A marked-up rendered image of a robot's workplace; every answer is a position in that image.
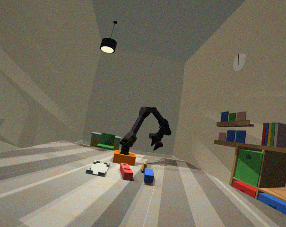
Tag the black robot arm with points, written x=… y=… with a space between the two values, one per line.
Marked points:
x=144 y=112

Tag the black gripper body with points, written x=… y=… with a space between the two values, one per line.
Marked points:
x=158 y=143

